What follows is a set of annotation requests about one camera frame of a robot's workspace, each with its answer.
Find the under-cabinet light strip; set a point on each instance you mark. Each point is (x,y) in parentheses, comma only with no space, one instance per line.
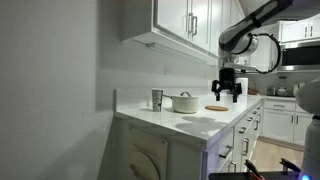
(176,51)

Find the white lower cabinet door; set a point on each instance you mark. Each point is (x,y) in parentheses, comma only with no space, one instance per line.
(221,170)
(254,140)
(240,156)

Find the white base cabinet carcass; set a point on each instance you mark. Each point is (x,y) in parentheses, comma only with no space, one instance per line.
(183,160)

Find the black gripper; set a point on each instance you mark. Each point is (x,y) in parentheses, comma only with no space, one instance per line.
(226,78)

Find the white upper cabinet carcass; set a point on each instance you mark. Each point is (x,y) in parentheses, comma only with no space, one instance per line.
(136,20)

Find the steel microwave oven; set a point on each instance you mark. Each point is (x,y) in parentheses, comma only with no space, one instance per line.
(300,55)

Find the white corner wall cabinet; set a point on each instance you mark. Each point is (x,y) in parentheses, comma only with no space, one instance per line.
(266,53)

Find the metal canister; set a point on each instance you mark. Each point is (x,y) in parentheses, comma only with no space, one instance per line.
(271,91)

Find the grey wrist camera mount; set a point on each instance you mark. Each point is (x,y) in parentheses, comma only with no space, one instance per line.
(243,67)

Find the black orange clamp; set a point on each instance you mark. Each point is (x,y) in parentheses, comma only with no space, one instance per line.
(253,168)
(289,165)

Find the small steel pot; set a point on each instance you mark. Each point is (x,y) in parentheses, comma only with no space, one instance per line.
(282,91)

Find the white cabinet door above microwave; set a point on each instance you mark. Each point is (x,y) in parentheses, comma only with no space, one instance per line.
(315,29)
(293,31)

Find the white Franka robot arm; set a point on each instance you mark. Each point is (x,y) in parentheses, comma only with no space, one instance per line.
(240,36)

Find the white kitchen drawer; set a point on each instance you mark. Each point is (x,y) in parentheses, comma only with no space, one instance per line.
(270,104)

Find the white kitchen base door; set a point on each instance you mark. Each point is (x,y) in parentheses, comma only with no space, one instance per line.
(276,126)
(301,128)

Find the beige curved panel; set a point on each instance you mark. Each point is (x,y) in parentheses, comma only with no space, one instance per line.
(146,156)

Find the round cork trivet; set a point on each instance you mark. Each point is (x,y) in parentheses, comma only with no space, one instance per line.
(216,108)

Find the white pot with lid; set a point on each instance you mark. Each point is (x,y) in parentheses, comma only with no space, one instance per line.
(185,104)

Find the white upper cabinet door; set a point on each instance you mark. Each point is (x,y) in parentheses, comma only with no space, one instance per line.
(234,9)
(215,20)
(201,20)
(226,11)
(171,16)

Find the patterned paper cup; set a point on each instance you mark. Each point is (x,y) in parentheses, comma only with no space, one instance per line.
(157,100)

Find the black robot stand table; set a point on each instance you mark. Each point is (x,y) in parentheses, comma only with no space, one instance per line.
(233,176)

